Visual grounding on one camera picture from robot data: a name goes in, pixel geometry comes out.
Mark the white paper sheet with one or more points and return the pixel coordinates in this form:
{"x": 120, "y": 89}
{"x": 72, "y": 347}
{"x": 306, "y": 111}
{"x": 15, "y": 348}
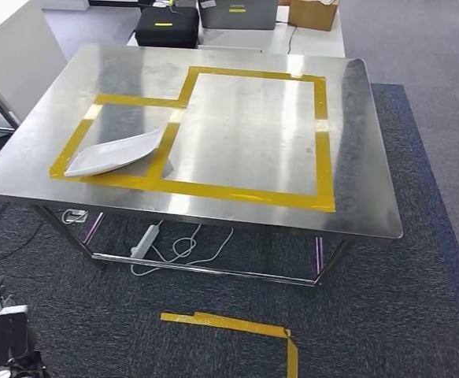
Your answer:
{"x": 327, "y": 2}

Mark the white curved plastic panel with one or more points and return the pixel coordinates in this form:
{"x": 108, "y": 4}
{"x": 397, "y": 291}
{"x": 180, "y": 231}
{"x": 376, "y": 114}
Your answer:
{"x": 110, "y": 155}

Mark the white power strip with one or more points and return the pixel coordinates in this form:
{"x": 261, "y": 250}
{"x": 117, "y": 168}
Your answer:
{"x": 144, "y": 242}

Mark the white floor socket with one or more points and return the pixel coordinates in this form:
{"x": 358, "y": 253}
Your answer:
{"x": 77, "y": 215}

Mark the black carry case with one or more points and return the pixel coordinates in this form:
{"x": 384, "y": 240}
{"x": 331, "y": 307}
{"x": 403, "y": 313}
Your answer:
{"x": 166, "y": 36}

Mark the yellow tape outline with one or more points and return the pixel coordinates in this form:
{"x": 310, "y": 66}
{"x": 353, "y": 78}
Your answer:
{"x": 323, "y": 172}

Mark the cardboard box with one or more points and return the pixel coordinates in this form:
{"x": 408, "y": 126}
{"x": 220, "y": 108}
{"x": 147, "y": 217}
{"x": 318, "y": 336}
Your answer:
{"x": 312, "y": 18}

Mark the steel workbench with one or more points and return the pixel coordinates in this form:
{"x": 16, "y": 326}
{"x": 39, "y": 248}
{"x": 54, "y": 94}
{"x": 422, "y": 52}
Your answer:
{"x": 252, "y": 146}

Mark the white table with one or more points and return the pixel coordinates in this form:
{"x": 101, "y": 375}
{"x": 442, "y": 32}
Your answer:
{"x": 312, "y": 44}

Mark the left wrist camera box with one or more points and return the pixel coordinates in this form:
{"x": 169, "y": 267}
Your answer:
{"x": 12, "y": 334}

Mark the yellow floor tape square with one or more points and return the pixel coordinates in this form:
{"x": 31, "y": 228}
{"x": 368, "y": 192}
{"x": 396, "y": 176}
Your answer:
{"x": 229, "y": 323}

